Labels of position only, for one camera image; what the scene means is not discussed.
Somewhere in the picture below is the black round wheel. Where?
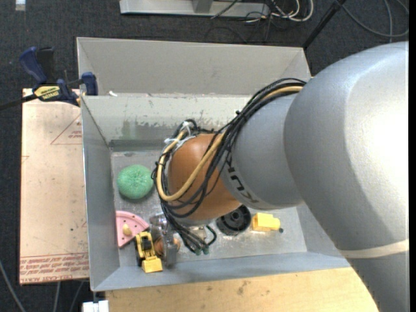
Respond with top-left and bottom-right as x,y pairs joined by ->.
215,204 -> 252,237

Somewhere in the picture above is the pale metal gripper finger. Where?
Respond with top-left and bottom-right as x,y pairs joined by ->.
163,233 -> 181,269
149,213 -> 168,239

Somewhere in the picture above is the pink quarter-circle toy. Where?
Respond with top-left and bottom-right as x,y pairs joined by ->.
115,210 -> 151,249

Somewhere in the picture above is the yellow toy block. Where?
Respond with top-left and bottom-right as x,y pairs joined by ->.
251,212 -> 281,233

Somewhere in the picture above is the brown cardboard board red print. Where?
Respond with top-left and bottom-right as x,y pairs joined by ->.
19,88 -> 90,286

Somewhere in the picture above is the yellow toy excavator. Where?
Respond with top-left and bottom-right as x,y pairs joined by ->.
134,231 -> 164,274

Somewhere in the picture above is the grey metal bin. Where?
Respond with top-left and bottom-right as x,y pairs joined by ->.
76,36 -> 352,293

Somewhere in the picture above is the green round sponge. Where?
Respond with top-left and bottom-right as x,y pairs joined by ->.
116,164 -> 155,201

